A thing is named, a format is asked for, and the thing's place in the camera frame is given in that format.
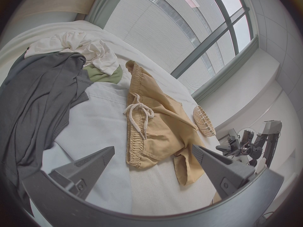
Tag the white garment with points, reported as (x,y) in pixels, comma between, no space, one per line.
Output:
(94,51)

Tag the pale blue garment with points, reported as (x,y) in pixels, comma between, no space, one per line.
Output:
(99,131)

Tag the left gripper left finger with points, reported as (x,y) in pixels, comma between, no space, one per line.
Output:
(80,171)

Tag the bed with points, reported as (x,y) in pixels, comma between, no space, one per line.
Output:
(165,84)

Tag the window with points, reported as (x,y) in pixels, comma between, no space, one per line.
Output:
(177,27)

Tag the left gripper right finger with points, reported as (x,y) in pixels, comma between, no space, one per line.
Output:
(224,171)

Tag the grey-green curtain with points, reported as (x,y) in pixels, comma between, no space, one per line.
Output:
(106,6)
(227,74)

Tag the round woven basket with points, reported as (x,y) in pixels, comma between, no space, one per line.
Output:
(203,122)

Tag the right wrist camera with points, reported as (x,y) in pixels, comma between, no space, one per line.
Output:
(233,138)

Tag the tan shorts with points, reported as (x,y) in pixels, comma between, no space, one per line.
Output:
(161,126)

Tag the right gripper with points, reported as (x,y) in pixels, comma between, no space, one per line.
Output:
(237,150)

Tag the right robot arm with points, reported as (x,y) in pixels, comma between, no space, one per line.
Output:
(272,138)

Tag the green garment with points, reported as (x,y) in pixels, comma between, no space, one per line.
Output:
(104,76)

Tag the black garment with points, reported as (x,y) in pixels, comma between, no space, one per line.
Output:
(37,98)

